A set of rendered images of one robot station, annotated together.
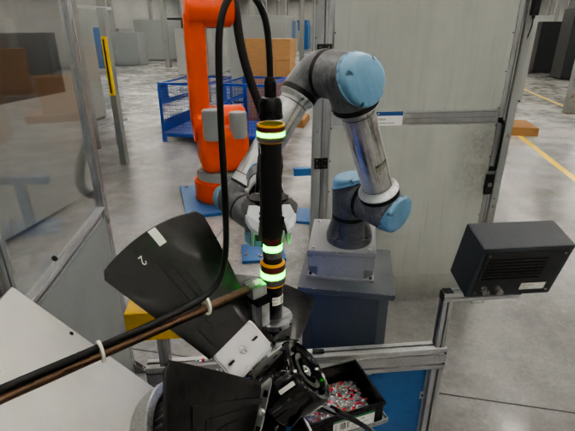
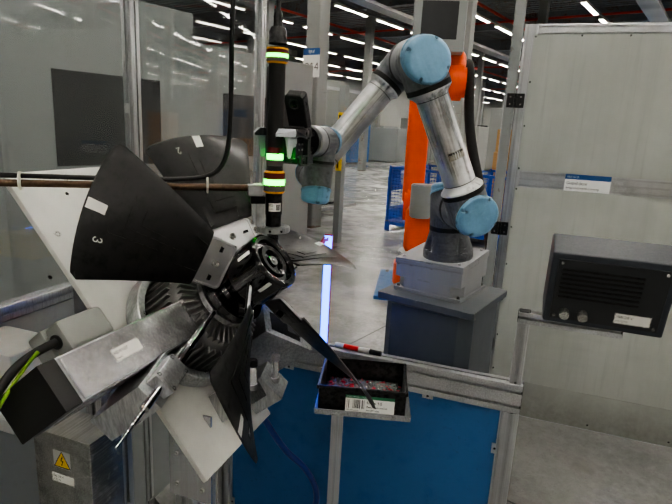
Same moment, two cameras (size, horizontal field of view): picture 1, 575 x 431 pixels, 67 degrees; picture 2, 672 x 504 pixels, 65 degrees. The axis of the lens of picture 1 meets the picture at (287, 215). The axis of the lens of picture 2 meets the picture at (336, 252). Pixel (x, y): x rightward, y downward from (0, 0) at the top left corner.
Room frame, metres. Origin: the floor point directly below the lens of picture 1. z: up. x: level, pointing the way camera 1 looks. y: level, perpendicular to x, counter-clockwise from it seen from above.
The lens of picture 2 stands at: (-0.28, -0.56, 1.48)
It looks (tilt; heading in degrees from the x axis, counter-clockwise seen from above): 13 degrees down; 25
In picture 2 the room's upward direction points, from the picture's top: 3 degrees clockwise
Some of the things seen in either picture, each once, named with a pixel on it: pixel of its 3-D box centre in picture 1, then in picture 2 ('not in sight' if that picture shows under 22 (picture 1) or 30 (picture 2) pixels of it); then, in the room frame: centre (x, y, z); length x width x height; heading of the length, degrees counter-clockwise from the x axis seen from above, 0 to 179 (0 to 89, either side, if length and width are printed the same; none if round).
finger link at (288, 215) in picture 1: (287, 229); (288, 144); (0.67, 0.00, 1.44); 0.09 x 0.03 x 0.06; 16
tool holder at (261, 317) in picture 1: (269, 300); (268, 208); (0.66, 0.03, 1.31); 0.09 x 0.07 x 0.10; 131
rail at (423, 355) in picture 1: (299, 363); (356, 364); (1.03, -0.04, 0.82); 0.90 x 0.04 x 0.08; 96
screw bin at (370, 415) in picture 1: (333, 398); (363, 386); (0.87, -0.12, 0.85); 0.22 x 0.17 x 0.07; 110
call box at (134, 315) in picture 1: (159, 316); not in sight; (0.99, 0.35, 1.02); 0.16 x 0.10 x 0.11; 96
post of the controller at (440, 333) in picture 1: (442, 318); (520, 346); (1.07, -0.47, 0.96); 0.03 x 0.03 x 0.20; 6
